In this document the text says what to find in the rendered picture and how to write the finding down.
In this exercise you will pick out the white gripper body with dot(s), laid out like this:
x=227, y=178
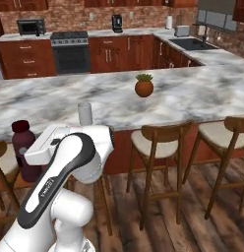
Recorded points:
x=40, y=149

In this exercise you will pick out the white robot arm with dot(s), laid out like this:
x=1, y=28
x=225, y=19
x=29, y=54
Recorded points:
x=71, y=210

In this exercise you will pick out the dark purple juice bottle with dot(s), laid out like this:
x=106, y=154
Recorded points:
x=23, y=144

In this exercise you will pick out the clear glass cup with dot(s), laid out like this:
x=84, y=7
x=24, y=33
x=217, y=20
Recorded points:
x=85, y=114

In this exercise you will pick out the brown wooden base cupboards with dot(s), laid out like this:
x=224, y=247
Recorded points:
x=120, y=54
x=26, y=59
x=173, y=57

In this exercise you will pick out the black and steel oven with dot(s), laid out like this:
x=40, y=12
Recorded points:
x=71, y=54

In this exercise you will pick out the plant in brown pot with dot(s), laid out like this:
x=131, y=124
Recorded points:
x=144, y=88

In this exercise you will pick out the black toaster oven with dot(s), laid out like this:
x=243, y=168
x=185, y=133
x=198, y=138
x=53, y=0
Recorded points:
x=31, y=27

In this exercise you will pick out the black coffee machine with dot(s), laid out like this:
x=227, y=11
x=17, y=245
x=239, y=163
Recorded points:
x=117, y=23

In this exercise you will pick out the white paper towel roll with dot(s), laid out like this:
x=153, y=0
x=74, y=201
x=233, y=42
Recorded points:
x=169, y=22

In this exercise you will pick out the white toaster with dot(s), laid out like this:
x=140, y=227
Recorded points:
x=182, y=31

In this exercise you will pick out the black sink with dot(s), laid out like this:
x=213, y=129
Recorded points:
x=193, y=44

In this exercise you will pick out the dark tap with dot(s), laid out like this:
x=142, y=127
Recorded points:
x=203, y=34

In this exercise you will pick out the white soap dispenser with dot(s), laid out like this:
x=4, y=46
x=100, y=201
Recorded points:
x=201, y=30

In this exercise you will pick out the window with grey blind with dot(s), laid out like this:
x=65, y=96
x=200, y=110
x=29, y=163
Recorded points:
x=216, y=14

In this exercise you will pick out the brown wooden wall cupboards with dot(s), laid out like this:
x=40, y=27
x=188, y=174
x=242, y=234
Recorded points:
x=241, y=10
x=22, y=4
x=140, y=2

